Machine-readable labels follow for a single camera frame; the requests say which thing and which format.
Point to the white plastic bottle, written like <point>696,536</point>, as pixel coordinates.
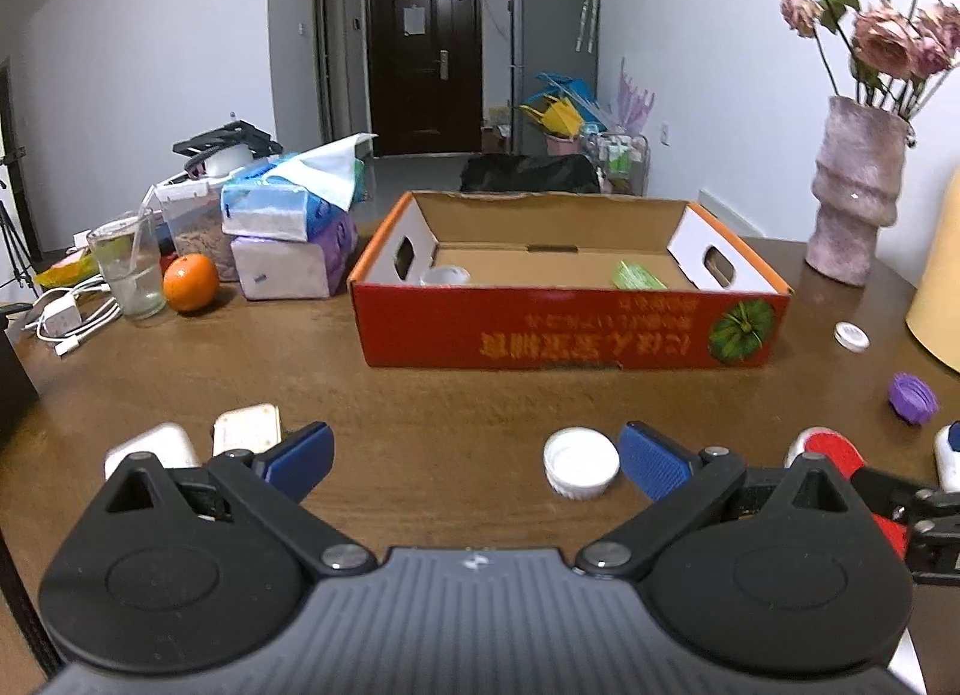
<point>946,455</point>

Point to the purple tissue pack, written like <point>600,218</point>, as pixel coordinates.
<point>292,266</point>

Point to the black tripod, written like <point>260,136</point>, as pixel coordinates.
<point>11,237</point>

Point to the glass cup with straw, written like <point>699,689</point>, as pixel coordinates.
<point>127,275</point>

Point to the clear plastic grain container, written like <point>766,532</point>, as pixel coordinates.
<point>193,226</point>

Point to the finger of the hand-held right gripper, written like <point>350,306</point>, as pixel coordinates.
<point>937,552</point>
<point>922,501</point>

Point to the cream rectangular case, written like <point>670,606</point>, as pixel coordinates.
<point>246,429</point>

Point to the small white lid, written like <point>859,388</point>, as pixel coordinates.
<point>851,335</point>

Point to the white cap inside box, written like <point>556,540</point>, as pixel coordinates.
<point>445,276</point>

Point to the green packet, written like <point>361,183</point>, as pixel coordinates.
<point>637,278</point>

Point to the white tissue sheet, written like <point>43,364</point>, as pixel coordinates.
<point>322,170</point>

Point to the purple ridged lid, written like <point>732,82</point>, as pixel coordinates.
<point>913,397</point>

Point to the red cardboard box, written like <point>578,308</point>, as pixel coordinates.
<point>525,335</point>

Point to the dried pink roses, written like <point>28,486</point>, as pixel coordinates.
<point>892,38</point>

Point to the pink ceramic vase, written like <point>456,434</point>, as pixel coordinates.
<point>859,192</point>

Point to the orange fruit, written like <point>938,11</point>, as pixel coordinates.
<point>190,282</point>

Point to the large white jar lid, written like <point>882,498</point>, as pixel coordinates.
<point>581,462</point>

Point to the dark wooden door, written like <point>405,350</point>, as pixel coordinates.
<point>424,61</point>

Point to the yellow snack packet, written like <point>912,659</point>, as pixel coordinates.
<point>64,273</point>

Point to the black folding stand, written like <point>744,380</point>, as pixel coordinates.
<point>225,138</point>

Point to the white rounded case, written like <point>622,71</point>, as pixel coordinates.
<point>154,444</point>

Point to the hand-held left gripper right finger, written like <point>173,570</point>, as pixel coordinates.
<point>652,466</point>

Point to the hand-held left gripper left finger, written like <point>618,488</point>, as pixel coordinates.
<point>301,453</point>

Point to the grey refrigerator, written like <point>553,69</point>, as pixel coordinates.
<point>555,42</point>

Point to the blue and yellow hangers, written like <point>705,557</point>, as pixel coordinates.
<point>559,106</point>

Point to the blue tissue pack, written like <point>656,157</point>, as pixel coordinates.
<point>285,207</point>

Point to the black bag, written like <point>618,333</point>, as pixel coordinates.
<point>529,173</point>

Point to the yellow thermos jug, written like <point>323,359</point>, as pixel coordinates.
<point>939,290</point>

